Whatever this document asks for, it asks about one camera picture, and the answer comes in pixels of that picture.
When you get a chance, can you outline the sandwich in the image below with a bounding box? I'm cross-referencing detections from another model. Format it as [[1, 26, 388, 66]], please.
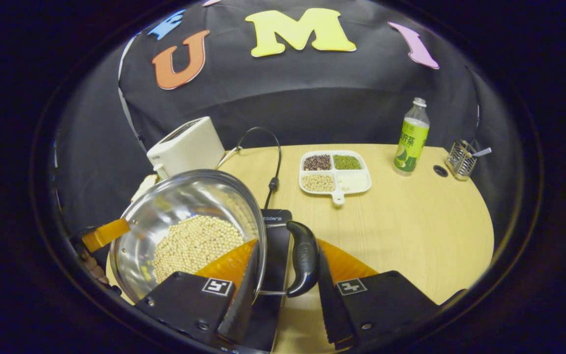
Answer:
[[132, 175, 158, 202]]

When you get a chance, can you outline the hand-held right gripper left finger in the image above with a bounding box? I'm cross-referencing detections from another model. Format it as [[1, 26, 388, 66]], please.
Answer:
[[135, 239, 262, 346]]

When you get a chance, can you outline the steel pot with soybeans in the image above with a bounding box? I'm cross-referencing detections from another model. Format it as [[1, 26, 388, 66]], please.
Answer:
[[110, 169, 319, 303]]

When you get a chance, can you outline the white toaster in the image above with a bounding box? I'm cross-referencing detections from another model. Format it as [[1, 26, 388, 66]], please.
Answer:
[[146, 117, 226, 180]]

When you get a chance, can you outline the green label drink bottle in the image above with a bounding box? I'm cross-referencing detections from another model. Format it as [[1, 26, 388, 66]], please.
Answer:
[[394, 97, 430, 176]]

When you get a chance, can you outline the white divided bean dish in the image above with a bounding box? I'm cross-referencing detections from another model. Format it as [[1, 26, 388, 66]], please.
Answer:
[[299, 150, 372, 205]]

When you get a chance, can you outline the metal mesh utensil holder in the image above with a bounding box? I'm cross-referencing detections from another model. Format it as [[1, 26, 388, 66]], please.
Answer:
[[446, 140, 478, 181]]

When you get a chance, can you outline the black backdrop cloth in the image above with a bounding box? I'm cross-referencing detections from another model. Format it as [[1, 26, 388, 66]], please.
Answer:
[[52, 0, 524, 236]]

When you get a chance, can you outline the white toaster cord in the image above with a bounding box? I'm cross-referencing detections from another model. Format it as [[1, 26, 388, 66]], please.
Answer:
[[217, 146, 243, 169]]

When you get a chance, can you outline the black induction cooktop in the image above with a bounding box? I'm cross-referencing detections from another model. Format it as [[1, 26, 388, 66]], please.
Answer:
[[234, 209, 293, 353]]

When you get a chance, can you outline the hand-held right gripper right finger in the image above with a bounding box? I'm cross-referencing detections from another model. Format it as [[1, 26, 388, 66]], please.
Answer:
[[316, 241, 440, 351]]

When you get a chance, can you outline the black power cable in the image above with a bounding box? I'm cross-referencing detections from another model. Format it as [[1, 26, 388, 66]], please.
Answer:
[[238, 127, 282, 209]]

